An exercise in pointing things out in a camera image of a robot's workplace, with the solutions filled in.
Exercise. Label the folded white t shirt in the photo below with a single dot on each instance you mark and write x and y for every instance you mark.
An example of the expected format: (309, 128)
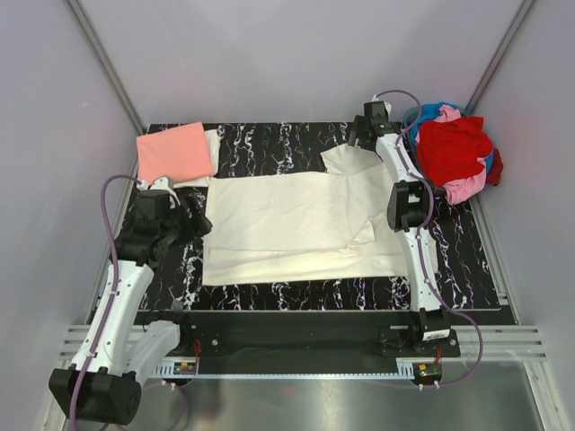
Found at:
(211, 157)

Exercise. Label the cream white t shirt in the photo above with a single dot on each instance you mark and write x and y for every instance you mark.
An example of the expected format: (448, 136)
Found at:
(304, 226)

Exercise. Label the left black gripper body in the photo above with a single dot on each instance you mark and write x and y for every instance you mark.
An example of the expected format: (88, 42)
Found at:
(181, 229)

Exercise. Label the white slotted cable duct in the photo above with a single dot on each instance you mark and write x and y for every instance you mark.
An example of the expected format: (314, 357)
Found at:
(380, 369)

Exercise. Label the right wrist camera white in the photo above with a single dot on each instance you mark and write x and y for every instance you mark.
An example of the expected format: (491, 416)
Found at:
(388, 106)

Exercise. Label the left aluminium frame post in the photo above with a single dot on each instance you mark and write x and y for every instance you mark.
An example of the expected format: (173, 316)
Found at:
(108, 69)

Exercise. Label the folded pink t shirt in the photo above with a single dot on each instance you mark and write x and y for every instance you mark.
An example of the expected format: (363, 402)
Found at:
(173, 152)

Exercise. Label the right aluminium frame post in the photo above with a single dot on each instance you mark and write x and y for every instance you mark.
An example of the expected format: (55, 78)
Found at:
(510, 35)

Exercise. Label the pink t shirt in basket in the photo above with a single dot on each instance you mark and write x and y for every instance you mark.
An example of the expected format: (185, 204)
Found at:
(471, 184)

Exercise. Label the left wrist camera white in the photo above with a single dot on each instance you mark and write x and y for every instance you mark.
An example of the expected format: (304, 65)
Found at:
(164, 183)

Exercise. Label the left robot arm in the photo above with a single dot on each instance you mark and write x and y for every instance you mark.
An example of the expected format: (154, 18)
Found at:
(105, 379)

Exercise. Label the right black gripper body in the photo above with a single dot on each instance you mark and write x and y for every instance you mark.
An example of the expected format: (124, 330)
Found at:
(359, 127)

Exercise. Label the blue t shirt in basket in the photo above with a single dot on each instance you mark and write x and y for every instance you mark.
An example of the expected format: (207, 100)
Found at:
(431, 111)

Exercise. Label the aluminium rail front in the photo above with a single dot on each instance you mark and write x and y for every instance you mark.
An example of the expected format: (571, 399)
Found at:
(500, 343)

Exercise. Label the red t shirt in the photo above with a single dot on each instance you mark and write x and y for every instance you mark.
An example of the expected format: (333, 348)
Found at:
(456, 150)

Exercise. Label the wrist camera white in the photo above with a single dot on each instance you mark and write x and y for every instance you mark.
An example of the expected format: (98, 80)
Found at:
(164, 183)
(388, 106)

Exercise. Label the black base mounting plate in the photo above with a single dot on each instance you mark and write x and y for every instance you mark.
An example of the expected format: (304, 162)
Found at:
(392, 333)

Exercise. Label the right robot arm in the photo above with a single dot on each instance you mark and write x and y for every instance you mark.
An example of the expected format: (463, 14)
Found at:
(408, 213)

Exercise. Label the aluminium frame post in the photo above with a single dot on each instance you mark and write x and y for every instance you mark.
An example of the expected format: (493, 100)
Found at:
(108, 69)
(510, 35)

